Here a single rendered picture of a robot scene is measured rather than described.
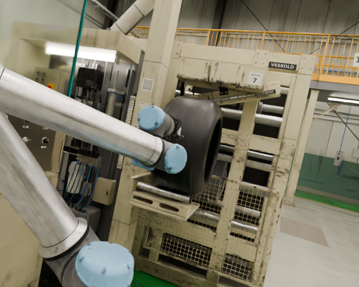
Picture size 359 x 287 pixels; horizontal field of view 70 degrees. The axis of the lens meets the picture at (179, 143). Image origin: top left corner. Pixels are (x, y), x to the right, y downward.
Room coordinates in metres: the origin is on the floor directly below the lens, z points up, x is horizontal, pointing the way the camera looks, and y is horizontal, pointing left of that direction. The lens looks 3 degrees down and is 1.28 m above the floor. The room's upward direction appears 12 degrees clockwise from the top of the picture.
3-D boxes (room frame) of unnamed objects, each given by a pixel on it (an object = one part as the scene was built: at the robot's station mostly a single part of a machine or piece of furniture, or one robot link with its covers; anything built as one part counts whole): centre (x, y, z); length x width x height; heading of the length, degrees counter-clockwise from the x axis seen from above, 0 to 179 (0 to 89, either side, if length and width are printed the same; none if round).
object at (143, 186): (1.48, 0.04, 0.90); 0.35 x 0.05 x 0.05; 74
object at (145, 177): (1.66, 0.17, 0.90); 0.40 x 0.03 x 0.10; 164
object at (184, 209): (1.48, 0.04, 0.84); 0.36 x 0.09 x 0.06; 74
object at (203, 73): (1.86, -0.21, 1.71); 0.61 x 0.25 x 0.15; 74
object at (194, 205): (1.61, 0.00, 0.80); 0.37 x 0.36 x 0.02; 164
